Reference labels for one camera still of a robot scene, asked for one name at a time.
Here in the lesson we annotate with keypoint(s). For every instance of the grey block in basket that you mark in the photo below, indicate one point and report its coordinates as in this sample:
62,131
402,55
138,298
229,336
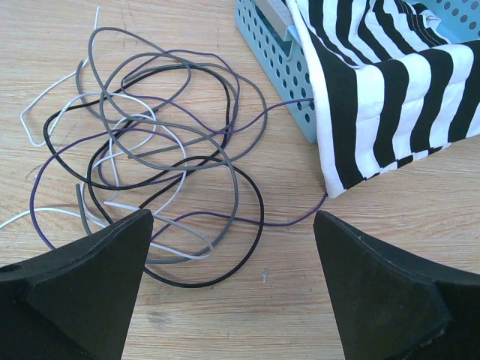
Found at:
276,11

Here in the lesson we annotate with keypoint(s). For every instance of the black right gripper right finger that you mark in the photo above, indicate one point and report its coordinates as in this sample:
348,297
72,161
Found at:
389,303

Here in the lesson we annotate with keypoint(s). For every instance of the light blue perforated basket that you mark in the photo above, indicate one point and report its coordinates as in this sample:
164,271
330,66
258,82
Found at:
279,51

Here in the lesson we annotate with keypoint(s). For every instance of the black white striped cloth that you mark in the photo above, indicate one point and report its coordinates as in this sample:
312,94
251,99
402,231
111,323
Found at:
388,88

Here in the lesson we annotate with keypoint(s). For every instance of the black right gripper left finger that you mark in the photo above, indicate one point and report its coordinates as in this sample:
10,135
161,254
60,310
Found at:
76,302

